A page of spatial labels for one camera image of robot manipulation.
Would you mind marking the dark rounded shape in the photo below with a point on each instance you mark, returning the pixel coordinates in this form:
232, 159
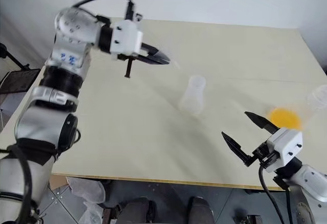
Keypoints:
200, 211
132, 211

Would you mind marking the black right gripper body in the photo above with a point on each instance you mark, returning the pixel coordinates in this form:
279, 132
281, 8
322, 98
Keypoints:
265, 156

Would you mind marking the clear empty conical bottle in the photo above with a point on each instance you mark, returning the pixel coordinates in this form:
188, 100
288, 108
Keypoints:
192, 97

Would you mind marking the crumpled clear plastic bag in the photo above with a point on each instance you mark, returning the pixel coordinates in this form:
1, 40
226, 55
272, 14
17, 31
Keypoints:
87, 192

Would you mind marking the clear flask with orange liquid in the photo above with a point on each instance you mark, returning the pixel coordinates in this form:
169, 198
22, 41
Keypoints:
284, 118

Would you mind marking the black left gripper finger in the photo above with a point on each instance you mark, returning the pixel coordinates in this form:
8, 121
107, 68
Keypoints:
159, 55
153, 60

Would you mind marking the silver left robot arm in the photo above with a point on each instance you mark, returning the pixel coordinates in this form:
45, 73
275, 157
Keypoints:
64, 55

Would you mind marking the black tripod stand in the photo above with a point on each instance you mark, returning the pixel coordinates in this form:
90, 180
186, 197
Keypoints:
14, 59

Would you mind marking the black mesh seat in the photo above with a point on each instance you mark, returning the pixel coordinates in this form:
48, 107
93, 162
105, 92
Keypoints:
18, 79

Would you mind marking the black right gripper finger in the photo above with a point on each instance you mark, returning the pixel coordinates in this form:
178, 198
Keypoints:
236, 146
261, 122

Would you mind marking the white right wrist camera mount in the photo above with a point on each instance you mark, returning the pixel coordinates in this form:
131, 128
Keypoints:
287, 145

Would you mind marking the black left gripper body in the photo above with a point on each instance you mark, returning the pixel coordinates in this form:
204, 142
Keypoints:
145, 51

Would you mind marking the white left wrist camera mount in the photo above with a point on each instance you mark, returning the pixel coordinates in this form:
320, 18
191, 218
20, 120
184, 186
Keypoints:
126, 39

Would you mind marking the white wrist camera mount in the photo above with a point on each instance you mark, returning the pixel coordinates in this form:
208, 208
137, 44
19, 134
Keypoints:
126, 39
287, 145

